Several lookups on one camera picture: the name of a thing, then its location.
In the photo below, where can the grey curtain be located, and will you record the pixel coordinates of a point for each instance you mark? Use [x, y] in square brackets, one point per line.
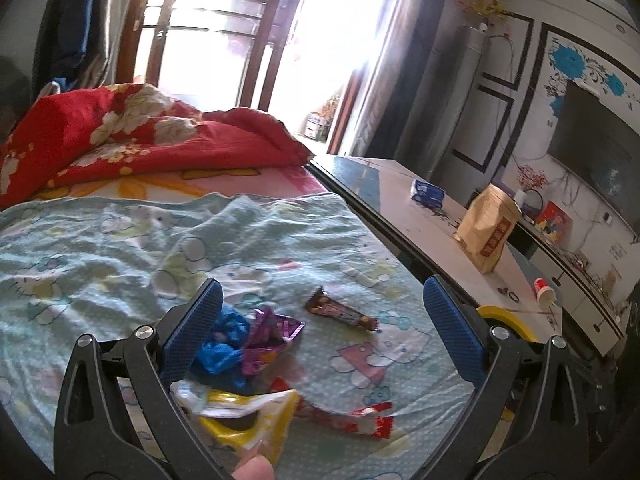
[391, 77]

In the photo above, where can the red floral quilt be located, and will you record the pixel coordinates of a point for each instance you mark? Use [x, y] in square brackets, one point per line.
[126, 129]

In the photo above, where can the light blue cartoon bedsheet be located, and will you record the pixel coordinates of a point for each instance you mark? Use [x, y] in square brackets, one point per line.
[105, 267]

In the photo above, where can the yellow rimmed trash bin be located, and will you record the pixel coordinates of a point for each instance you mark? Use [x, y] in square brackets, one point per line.
[496, 316]

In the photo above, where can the blue tissue pack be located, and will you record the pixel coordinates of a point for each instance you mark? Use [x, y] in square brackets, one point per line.
[427, 194]

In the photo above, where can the yellow white snack wrapper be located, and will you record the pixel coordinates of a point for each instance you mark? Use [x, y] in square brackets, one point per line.
[239, 424]

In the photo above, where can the person's left hand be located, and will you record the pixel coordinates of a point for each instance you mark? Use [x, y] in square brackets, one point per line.
[255, 468]

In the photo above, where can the white vase red flowers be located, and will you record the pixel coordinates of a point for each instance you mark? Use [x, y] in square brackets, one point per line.
[530, 180]

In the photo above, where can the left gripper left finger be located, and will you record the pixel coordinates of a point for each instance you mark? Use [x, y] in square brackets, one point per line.
[94, 437]

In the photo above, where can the red snack wrapper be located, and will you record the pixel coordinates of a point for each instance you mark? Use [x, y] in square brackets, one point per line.
[370, 421]

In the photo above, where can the purple foil wrapper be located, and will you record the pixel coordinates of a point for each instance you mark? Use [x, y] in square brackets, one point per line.
[270, 335]

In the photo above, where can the brown paper bag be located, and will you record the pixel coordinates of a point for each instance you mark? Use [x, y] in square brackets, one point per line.
[486, 226]

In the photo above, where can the grey standing air conditioner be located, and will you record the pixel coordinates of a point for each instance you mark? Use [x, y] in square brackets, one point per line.
[442, 95]

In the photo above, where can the white tv cabinet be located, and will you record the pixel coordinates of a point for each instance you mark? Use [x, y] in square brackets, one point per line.
[588, 306]

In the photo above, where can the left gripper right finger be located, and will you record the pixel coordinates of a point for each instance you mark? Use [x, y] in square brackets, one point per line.
[527, 416]

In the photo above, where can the red white paper cup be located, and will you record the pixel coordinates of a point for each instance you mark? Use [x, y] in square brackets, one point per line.
[545, 294]

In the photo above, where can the brown window frame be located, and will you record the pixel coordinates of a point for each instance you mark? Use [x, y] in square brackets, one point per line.
[289, 58]

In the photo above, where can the black wall television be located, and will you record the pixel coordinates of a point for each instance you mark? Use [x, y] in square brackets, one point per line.
[600, 149]

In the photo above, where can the brown chocolate bar wrapper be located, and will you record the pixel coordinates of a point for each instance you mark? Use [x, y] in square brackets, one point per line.
[323, 305]

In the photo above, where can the red picture frame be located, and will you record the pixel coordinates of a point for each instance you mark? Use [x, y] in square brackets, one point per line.
[554, 223]

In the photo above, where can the blue plastic wrapper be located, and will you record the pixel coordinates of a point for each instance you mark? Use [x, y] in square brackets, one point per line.
[218, 362]

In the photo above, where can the white coffee table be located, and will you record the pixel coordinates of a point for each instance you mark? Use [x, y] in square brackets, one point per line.
[378, 190]

